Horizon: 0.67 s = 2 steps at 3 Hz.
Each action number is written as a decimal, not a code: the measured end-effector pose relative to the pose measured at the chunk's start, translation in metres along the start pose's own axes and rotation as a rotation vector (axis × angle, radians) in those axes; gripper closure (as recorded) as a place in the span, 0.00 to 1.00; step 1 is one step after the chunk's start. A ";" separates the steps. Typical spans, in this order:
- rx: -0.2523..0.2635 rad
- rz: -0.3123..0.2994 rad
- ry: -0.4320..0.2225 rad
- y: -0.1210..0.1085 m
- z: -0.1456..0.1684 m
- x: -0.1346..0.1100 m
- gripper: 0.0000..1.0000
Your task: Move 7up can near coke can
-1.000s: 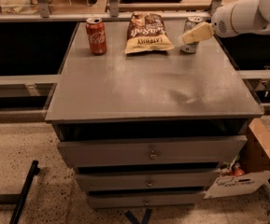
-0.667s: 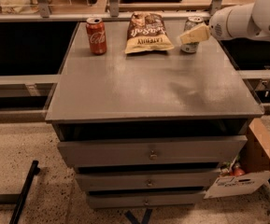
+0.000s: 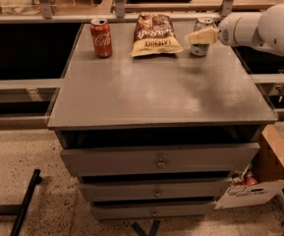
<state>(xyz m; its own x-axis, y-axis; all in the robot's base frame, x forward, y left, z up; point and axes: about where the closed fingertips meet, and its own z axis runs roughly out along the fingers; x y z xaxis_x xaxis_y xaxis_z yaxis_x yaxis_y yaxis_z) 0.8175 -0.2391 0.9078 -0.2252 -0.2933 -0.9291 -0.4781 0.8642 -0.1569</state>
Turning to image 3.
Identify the green white 7up can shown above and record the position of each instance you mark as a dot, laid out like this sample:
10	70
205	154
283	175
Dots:
201	23

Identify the middle grey drawer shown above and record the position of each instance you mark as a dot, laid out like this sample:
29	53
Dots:
154	189

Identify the grey drawer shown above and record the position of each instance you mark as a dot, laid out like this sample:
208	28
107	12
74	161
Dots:
154	189
109	161
152	210

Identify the bottom grey drawer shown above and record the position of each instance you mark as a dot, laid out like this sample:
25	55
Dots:
152	210

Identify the black metal floor bar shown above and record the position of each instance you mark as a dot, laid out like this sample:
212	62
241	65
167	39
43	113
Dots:
20	211

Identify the red coke can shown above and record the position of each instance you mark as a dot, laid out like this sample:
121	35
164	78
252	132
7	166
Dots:
101	37

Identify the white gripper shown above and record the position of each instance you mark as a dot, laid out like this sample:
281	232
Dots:
224	30

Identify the red item in box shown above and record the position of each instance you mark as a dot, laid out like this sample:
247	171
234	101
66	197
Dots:
250	179

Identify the top grey drawer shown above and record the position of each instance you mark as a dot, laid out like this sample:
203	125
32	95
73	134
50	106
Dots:
109	161

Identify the grey drawer cabinet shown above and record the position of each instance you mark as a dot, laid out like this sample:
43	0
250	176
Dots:
156	101

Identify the cardboard box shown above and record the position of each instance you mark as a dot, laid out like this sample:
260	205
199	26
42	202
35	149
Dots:
267	167

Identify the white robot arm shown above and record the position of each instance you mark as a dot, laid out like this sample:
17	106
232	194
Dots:
262	31

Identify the brown yellow chip bag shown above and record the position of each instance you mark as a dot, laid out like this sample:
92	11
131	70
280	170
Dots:
154	34

